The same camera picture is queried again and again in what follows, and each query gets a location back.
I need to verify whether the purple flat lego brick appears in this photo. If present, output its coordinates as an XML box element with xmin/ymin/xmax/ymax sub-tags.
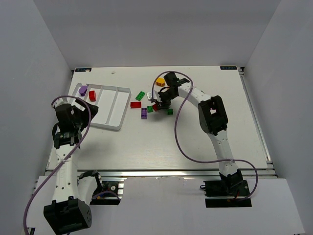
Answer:
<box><xmin>141</xmin><ymin>108</ymin><xmax>147</xmax><ymax>119</ymax></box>

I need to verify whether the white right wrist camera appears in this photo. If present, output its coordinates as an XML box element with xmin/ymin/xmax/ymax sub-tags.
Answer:
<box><xmin>146</xmin><ymin>91</ymin><xmax>159</xmax><ymax>103</ymax></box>

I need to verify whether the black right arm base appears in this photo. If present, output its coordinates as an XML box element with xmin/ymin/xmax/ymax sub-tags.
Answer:
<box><xmin>200</xmin><ymin>180</ymin><xmax>252</xmax><ymax>208</ymax></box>

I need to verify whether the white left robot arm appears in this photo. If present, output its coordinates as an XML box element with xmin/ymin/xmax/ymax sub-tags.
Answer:
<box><xmin>44</xmin><ymin>103</ymin><xmax>103</xmax><ymax>235</ymax></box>

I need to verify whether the green square flat lego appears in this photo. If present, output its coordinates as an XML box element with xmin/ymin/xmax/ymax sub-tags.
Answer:
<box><xmin>147</xmin><ymin>106</ymin><xmax>154</xmax><ymax>113</ymax></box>

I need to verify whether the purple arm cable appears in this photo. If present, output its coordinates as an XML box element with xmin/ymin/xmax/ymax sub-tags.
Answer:
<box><xmin>23</xmin><ymin>95</ymin><xmax>93</xmax><ymax>235</ymax></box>
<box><xmin>152</xmin><ymin>70</ymin><xmax>259</xmax><ymax>202</ymax></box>

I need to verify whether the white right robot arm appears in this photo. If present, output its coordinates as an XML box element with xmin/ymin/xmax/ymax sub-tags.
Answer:
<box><xmin>151</xmin><ymin>71</ymin><xmax>243</xmax><ymax>184</ymax></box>

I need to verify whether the yellow rounded lego brick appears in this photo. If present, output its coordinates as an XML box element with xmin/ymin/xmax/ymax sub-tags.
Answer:
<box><xmin>155</xmin><ymin>77</ymin><xmax>165</xmax><ymax>87</ymax></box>

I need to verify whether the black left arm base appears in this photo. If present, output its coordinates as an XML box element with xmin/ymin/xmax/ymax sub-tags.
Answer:
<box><xmin>78</xmin><ymin>176</ymin><xmax>123</xmax><ymax>206</ymax></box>

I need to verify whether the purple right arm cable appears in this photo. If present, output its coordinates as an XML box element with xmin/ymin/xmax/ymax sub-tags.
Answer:
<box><xmin>152</xmin><ymin>70</ymin><xmax>259</xmax><ymax>202</ymax></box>

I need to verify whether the green flat lego plate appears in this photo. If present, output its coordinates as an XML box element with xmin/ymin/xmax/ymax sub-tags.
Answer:
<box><xmin>135</xmin><ymin>91</ymin><xmax>146</xmax><ymax>101</ymax></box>

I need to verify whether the red curved lego brick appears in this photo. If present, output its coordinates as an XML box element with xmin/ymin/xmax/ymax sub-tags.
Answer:
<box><xmin>89</xmin><ymin>90</ymin><xmax>96</xmax><ymax>102</ymax></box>

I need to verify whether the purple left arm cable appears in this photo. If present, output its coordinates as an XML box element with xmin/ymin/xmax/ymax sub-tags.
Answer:
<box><xmin>23</xmin><ymin>95</ymin><xmax>93</xmax><ymax>235</ymax></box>

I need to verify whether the purple rounded lego brick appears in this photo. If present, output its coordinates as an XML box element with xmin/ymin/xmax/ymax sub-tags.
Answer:
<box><xmin>78</xmin><ymin>86</ymin><xmax>88</xmax><ymax>96</ymax></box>

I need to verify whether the white divided sorting tray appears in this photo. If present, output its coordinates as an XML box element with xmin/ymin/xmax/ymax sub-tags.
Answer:
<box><xmin>71</xmin><ymin>83</ymin><xmax>131</xmax><ymax>131</ymax></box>

